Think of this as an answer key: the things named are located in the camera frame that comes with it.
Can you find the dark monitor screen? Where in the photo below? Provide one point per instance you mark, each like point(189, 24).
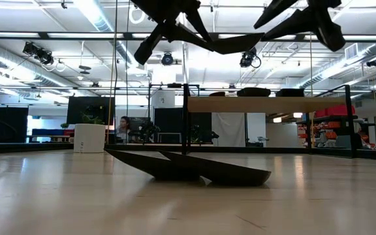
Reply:
point(140, 122)

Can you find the black wall monitor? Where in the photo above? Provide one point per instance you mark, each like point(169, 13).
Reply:
point(77, 107)

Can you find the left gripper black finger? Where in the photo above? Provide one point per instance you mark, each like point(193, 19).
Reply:
point(191, 36)
point(199, 24)

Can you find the white hanging cloth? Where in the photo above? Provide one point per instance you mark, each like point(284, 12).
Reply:
point(228, 129)

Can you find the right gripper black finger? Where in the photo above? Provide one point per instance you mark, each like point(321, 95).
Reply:
point(276, 11)
point(295, 26)

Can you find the red storage box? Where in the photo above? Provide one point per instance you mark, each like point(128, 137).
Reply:
point(336, 111)

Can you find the white ceiling vent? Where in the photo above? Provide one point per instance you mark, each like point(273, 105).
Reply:
point(351, 51)

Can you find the storage rack orange bins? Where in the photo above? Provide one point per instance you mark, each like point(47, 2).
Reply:
point(333, 125)

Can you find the black teardrop mini plate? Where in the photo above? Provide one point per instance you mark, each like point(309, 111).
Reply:
point(227, 173)
point(162, 169)
point(217, 94)

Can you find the small dark ceiling fixture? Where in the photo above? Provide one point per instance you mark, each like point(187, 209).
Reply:
point(84, 68)

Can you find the small plant in white pot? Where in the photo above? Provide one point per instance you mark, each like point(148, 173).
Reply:
point(89, 137)

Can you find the raised wooden shelf black legs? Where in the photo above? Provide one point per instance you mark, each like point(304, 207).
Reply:
point(256, 104)

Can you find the black twin ceiling spotlight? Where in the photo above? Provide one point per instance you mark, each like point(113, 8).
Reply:
point(42, 56)

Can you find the person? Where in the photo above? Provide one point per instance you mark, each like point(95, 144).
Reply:
point(123, 129)

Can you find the black cabinet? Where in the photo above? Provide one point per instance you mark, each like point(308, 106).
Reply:
point(8, 124)

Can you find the silver ceiling air duct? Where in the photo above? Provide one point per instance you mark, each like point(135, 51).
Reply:
point(364, 52)
point(18, 67)
point(101, 23)

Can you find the round black ceiling camera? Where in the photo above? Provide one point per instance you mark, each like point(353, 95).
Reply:
point(167, 58)

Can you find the black partition panel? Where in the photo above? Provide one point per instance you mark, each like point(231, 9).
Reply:
point(168, 120)

